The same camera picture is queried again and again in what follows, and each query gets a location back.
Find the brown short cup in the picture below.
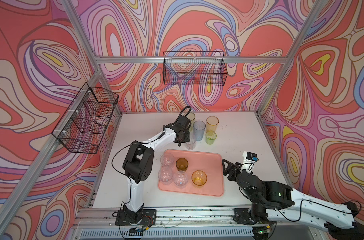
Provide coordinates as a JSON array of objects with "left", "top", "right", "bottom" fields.
[{"left": 176, "top": 158, "right": 188, "bottom": 172}]

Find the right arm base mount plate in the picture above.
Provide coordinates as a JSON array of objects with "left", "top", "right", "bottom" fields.
[{"left": 233, "top": 208, "right": 274, "bottom": 226}]

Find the green short cup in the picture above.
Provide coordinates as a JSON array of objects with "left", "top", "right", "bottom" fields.
[{"left": 205, "top": 131, "right": 217, "bottom": 145}]

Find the tall yellow-green cup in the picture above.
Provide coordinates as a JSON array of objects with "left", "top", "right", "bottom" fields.
[{"left": 187, "top": 112, "right": 195, "bottom": 131}]

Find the amber cup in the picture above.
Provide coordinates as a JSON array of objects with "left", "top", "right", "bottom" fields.
[{"left": 191, "top": 170, "right": 207, "bottom": 187}]

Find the black wire basket left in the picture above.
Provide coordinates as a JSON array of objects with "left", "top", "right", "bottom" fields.
[{"left": 52, "top": 83, "right": 119, "bottom": 154}]

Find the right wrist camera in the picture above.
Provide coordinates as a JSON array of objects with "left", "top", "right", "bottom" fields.
[{"left": 242, "top": 152, "right": 258, "bottom": 164}]

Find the pink plastic tray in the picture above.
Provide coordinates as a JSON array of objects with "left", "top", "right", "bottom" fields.
[{"left": 158, "top": 150, "right": 224, "bottom": 197}]

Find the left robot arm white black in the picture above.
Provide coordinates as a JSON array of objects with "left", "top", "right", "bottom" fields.
[{"left": 123, "top": 106, "right": 191, "bottom": 214}]

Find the tall blue cup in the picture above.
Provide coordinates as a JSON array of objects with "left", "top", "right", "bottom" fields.
[{"left": 193, "top": 121, "right": 206, "bottom": 142}]

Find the tall orange cup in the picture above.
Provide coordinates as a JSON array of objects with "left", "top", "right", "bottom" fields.
[{"left": 206, "top": 116, "right": 219, "bottom": 132}]

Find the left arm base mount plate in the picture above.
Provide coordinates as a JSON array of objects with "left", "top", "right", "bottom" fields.
[{"left": 112, "top": 209, "right": 157, "bottom": 228}]

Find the clear short glass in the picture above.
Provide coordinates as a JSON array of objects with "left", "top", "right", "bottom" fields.
[
  {"left": 158, "top": 167, "right": 174, "bottom": 185},
  {"left": 173, "top": 171, "right": 188, "bottom": 189},
  {"left": 185, "top": 138, "right": 196, "bottom": 151},
  {"left": 160, "top": 153, "right": 175, "bottom": 168}
]

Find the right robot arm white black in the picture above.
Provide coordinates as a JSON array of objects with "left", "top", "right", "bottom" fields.
[{"left": 222, "top": 159, "right": 364, "bottom": 240}]

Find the black wire basket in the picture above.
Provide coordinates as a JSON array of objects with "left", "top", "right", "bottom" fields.
[
  {"left": 163, "top": 50, "right": 228, "bottom": 86},
  {"left": 52, "top": 83, "right": 119, "bottom": 154}
]

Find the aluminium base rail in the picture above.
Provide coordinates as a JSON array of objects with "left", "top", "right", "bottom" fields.
[{"left": 73, "top": 205, "right": 251, "bottom": 228}]

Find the black wire basket back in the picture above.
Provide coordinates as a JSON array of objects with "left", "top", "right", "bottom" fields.
[{"left": 163, "top": 50, "right": 228, "bottom": 86}]

